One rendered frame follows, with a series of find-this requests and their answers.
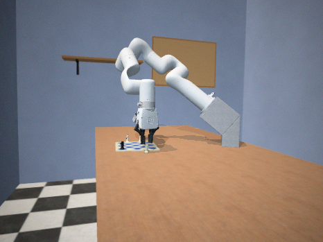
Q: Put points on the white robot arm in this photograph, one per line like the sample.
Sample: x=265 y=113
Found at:
x=127 y=64

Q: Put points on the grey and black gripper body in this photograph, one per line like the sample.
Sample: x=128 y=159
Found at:
x=147 y=117

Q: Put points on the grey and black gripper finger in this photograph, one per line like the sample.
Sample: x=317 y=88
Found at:
x=141 y=132
x=151 y=133

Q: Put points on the blue and cream chessboard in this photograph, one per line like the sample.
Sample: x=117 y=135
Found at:
x=135 y=146

